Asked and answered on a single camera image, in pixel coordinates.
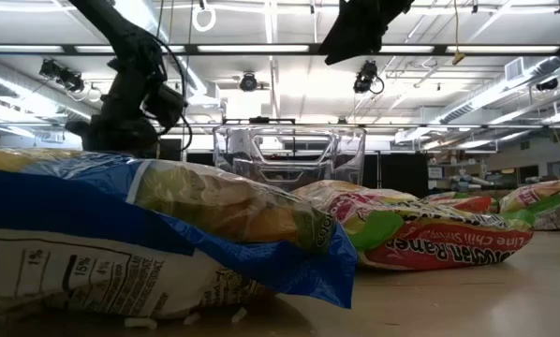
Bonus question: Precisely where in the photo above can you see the black partition panel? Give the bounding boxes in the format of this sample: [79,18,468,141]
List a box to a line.
[361,152,430,198]

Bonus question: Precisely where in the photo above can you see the clear plastic bin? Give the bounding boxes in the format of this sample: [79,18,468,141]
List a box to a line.
[212,123,368,192]

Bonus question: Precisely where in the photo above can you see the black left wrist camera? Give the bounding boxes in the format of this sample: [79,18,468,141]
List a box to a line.
[141,82,187,136]

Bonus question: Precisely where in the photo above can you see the lime chili Maruchan noodle pack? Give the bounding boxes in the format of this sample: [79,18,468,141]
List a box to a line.
[420,190,499,215]
[292,180,421,224]
[497,173,560,231]
[343,200,535,272]

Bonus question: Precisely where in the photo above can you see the silver ventilation duct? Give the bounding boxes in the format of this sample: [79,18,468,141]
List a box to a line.
[432,54,560,125]

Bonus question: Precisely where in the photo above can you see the white hanging ring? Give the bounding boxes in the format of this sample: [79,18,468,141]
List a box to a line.
[191,1,217,34]

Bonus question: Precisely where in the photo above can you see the white noodle crumb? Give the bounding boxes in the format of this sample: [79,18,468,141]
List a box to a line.
[229,306,249,325]

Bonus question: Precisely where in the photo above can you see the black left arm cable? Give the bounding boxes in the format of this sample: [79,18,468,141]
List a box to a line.
[148,35,195,152]

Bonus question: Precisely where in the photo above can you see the blue Maruchan noodle pack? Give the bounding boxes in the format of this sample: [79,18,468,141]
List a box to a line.
[0,168,359,325]
[0,146,340,256]

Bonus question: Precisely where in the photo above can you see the yellow hanging cord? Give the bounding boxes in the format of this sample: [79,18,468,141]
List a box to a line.
[451,0,466,66]

